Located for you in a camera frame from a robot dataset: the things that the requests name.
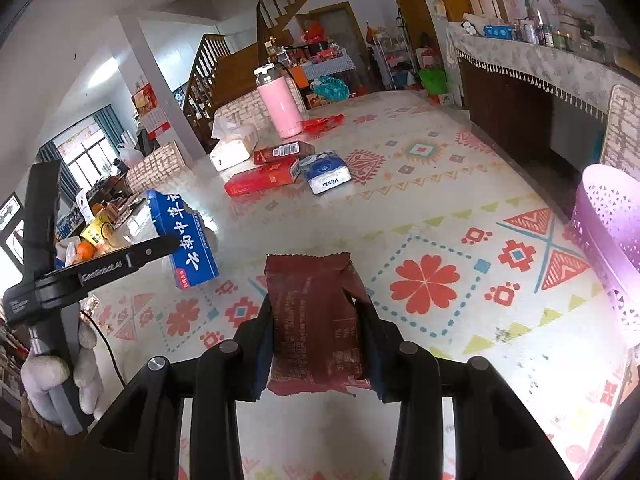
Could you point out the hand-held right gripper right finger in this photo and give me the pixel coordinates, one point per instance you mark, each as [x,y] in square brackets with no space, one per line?
[372,355]

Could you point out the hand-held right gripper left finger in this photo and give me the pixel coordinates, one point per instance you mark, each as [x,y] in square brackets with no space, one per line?
[262,355]

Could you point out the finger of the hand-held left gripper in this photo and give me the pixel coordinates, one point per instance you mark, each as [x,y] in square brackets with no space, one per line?
[155,251]

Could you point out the blue cardboard box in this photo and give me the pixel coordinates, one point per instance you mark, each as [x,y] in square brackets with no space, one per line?
[185,240]

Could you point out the dark red snack bag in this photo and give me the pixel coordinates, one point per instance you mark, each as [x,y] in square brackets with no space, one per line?
[315,320]

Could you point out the red carton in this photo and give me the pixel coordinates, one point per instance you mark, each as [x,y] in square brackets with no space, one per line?
[260,180]
[280,152]

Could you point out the blue floral tissue pack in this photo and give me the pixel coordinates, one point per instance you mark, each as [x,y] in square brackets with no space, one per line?
[327,172]

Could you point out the purple plastic basket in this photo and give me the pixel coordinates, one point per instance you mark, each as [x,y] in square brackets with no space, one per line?
[610,240]

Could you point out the person's left forearm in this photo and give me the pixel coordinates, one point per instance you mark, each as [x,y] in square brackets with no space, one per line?
[40,440]

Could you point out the person's left hand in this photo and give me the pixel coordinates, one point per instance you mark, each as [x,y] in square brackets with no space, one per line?
[42,375]

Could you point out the orange fruit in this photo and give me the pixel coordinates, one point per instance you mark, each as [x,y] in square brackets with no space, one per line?
[86,252]

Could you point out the patterned chair back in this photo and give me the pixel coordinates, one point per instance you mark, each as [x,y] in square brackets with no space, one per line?
[160,165]
[622,130]
[240,107]

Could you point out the white tissue box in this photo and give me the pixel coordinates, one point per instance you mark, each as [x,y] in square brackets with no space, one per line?
[232,147]

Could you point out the teal curtain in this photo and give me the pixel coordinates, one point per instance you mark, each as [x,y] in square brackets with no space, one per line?
[107,125]

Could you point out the wooden staircase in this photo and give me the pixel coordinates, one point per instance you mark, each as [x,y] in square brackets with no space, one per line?
[210,75]

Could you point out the pink thermos bottle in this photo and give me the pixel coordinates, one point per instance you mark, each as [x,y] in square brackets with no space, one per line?
[282,110]

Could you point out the red plastic bag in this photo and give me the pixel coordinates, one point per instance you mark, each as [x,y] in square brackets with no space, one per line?
[322,124]

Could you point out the teal bag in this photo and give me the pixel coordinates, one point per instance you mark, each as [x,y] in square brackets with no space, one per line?
[330,89]

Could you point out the table with checkered cloth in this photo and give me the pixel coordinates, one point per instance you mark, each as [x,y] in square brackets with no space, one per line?
[327,66]

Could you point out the dark wooden sideboard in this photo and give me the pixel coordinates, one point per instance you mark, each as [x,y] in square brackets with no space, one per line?
[500,110]

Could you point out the green bag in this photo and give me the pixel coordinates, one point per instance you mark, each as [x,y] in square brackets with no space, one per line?
[432,80]

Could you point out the brown wooden door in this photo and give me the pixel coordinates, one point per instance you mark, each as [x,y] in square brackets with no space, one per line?
[337,30]

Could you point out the blue wipes pack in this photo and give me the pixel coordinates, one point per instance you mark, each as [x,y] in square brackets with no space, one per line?
[498,32]

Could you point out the light wooden door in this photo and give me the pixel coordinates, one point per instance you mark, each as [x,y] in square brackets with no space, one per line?
[410,5]

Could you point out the plastic bottle with white cap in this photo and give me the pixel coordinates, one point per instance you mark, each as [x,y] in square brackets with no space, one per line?
[533,20]

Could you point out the red wall calendar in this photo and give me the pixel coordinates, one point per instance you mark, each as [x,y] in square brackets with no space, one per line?
[145,99]

